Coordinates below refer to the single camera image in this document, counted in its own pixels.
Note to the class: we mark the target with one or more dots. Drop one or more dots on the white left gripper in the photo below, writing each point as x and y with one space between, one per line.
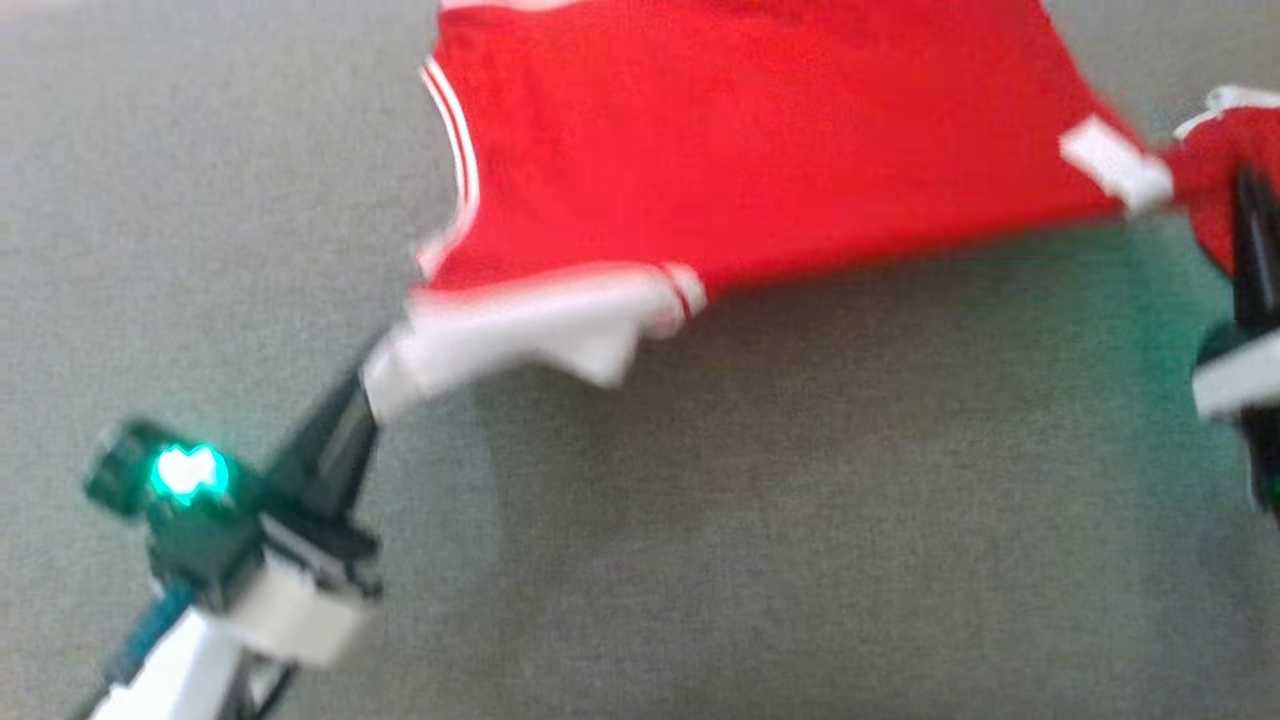
300 590

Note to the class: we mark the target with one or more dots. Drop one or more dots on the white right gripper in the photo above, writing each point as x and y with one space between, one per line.
1240 375

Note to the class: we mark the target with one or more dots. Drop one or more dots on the plain red mesh garment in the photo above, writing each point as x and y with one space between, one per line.
1215 150

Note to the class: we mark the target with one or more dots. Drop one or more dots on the red jersey with white sleeves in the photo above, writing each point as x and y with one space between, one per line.
750 140

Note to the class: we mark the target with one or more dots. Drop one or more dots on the large grey sofa seat cushion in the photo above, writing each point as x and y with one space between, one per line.
750 550

